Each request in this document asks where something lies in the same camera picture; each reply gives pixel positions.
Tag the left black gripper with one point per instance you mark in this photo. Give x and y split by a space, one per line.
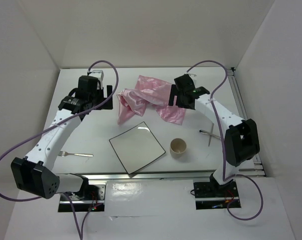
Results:
108 105

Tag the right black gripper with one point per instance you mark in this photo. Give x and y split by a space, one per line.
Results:
174 92

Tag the pink satin cloth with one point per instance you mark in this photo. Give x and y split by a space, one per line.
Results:
148 91

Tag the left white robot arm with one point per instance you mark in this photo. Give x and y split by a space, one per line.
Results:
33 173

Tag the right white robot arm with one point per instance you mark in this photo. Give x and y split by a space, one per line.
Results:
239 137

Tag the silver knife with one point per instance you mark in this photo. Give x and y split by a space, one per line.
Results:
207 133

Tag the silver spoon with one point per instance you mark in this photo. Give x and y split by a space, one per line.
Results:
210 136

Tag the beige cup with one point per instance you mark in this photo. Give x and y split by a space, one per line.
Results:
177 147

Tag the square white plate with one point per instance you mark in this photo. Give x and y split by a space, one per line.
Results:
137 148

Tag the silver fork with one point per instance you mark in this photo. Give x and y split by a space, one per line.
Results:
65 154

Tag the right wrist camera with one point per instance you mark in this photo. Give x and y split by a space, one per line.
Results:
193 77

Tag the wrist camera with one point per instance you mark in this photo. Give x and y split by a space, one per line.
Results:
193 77
99 74

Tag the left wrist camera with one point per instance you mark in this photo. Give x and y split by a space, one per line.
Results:
99 74

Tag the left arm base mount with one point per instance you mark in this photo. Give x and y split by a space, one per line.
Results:
91 198

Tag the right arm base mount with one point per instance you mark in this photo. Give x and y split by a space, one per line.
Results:
208 197

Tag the aluminium table rail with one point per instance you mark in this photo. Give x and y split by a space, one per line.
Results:
239 137

